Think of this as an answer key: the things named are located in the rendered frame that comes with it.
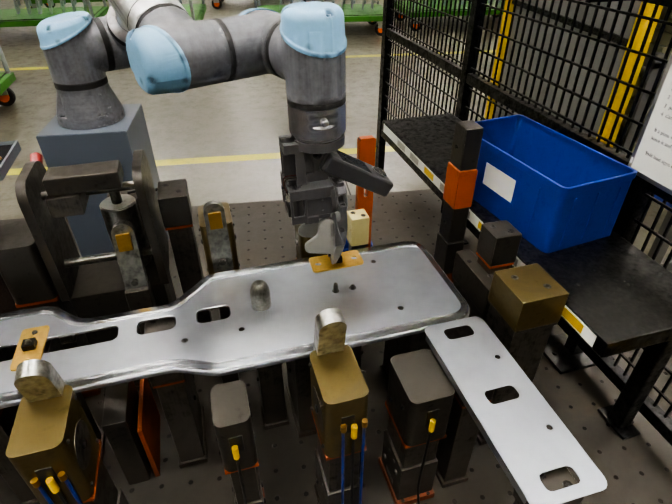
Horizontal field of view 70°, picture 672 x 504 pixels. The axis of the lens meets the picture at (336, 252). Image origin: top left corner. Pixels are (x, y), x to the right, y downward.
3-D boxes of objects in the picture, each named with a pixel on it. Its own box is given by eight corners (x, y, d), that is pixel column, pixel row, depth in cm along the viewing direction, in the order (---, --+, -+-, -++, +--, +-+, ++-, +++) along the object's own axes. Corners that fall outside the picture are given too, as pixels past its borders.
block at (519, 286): (479, 446, 91) (523, 303, 70) (459, 411, 97) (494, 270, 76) (516, 435, 92) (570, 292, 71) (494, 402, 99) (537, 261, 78)
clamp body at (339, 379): (330, 560, 75) (328, 427, 55) (312, 488, 84) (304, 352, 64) (370, 547, 77) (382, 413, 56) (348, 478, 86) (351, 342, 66)
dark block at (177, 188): (198, 364, 107) (156, 199, 82) (196, 342, 112) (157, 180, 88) (221, 360, 108) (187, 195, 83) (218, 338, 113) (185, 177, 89)
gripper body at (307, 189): (282, 204, 73) (275, 128, 66) (337, 195, 75) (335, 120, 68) (293, 230, 67) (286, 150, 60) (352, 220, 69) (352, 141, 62)
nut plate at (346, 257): (313, 273, 75) (313, 267, 74) (308, 259, 78) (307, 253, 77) (364, 264, 77) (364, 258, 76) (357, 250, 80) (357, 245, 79)
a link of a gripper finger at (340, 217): (328, 236, 74) (325, 184, 69) (339, 234, 74) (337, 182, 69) (336, 251, 70) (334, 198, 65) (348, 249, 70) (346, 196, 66)
